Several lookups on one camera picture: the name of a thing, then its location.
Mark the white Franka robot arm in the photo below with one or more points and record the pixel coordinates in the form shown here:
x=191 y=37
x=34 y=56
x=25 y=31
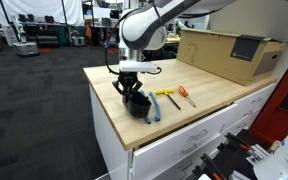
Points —
x=150 y=23

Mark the black orange bar clamp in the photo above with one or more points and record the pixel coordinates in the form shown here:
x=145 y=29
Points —
x=240 y=146
x=210 y=166

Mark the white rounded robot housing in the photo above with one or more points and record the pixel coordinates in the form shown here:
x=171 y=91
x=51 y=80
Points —
x=284 y=160

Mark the red metal frame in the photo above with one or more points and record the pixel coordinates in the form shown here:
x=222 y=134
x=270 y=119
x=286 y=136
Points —
x=277 y=110

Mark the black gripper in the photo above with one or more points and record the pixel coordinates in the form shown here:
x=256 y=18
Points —
x=128 y=79

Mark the white backdrop curtain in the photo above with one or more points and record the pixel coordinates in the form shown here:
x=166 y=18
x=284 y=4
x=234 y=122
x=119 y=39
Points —
x=37 y=11

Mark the red floor mat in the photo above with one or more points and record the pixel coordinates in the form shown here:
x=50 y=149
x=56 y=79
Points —
x=45 y=50

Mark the large brown cardboard box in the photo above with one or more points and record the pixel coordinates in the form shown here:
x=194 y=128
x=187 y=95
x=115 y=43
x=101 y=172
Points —
x=224 y=55

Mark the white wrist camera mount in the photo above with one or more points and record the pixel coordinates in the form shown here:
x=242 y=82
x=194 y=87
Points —
x=138 y=66

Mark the grey mobile robot base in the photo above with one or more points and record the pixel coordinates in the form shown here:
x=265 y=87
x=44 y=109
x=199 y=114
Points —
x=25 y=48

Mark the black plastic container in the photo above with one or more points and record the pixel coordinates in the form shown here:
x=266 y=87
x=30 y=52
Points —
x=139 y=108

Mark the dark desk with monitors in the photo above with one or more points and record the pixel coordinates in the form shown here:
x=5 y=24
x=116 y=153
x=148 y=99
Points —
x=44 y=33

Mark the white drawer cabinet under table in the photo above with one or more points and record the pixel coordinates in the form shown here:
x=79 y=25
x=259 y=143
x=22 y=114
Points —
x=170 y=150

